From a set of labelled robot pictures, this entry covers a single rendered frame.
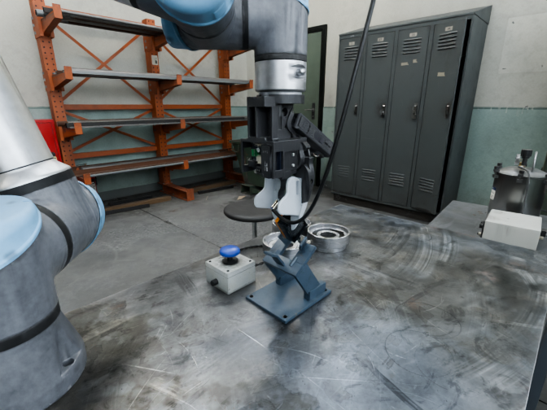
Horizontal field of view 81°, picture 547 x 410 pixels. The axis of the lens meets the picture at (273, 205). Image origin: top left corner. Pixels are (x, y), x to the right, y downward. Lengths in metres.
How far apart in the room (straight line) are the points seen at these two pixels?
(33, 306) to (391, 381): 0.44
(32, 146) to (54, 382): 0.31
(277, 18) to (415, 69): 3.08
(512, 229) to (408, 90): 2.39
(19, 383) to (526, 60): 3.81
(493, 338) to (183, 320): 0.49
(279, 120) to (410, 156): 3.07
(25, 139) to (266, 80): 0.34
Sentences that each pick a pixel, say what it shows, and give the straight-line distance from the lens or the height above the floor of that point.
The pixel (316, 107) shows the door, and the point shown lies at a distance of 4.64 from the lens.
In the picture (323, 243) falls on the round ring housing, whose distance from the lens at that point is 0.77.
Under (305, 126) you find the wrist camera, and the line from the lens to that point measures 0.50.
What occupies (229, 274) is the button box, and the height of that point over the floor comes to 0.84.
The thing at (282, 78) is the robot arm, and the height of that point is 1.18.
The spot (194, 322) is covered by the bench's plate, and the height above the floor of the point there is 0.80.
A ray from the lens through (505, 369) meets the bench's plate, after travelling 0.58.
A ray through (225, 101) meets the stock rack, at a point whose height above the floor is 1.20.
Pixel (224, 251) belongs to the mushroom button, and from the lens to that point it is 0.62.
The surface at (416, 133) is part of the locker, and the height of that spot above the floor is 0.87.
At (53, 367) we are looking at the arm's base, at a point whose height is 0.84.
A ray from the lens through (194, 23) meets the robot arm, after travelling 0.35.
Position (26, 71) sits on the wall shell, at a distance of 4.27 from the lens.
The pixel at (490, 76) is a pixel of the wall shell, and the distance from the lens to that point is 3.85.
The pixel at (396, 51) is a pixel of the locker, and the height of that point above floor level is 1.63.
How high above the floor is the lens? 1.14
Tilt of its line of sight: 17 degrees down
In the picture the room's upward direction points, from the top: straight up
